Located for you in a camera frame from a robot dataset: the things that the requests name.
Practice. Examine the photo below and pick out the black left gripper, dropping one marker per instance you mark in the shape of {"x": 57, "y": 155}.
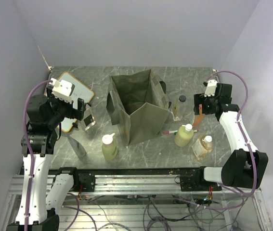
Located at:
{"x": 77, "y": 113}

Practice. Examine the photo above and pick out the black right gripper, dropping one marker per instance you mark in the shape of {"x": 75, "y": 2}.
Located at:
{"x": 199, "y": 99}

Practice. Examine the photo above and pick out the clear square bottle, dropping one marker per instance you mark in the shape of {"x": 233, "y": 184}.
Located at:
{"x": 88, "y": 120}

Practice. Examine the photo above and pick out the green lotion bottle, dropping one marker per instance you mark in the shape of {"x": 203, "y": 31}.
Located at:
{"x": 109, "y": 147}

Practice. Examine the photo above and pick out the olive green canvas bag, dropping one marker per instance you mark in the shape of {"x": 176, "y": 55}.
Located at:
{"x": 138, "y": 104}

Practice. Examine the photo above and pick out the orange bottle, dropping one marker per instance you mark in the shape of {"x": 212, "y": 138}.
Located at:
{"x": 198, "y": 118}

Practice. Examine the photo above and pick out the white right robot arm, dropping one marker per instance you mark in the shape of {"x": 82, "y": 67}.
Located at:
{"x": 246, "y": 165}

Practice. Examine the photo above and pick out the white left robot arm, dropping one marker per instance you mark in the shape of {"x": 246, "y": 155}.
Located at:
{"x": 43, "y": 114}

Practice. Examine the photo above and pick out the clear perfume bottle, black cap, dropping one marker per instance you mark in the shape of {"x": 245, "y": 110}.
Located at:
{"x": 179, "y": 108}

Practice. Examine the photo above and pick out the yellow-green pump bottle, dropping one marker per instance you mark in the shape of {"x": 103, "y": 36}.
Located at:
{"x": 184, "y": 135}

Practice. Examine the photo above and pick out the red and white marker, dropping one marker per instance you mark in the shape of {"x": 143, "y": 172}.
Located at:
{"x": 175, "y": 131}

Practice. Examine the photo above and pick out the amber liquid bottle, white cap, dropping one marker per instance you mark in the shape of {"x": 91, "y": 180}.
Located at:
{"x": 202, "y": 146}

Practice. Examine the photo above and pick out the grey metallic tube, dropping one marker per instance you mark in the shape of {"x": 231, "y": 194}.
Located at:
{"x": 77, "y": 147}

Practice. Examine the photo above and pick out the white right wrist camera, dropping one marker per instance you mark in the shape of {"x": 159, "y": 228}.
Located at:
{"x": 211, "y": 86}

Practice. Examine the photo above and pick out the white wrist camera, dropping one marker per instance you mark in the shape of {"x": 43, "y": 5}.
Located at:
{"x": 62, "y": 90}
{"x": 211, "y": 86}

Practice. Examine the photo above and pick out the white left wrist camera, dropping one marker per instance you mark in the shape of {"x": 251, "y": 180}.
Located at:
{"x": 62, "y": 90}

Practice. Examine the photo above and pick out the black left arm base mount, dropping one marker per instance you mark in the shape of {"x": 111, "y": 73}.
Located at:
{"x": 86, "y": 182}

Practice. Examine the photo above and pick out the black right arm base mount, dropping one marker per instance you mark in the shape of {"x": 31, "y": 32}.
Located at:
{"x": 192, "y": 179}

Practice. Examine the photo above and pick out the aluminium rail frame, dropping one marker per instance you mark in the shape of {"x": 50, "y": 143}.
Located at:
{"x": 150, "y": 199}

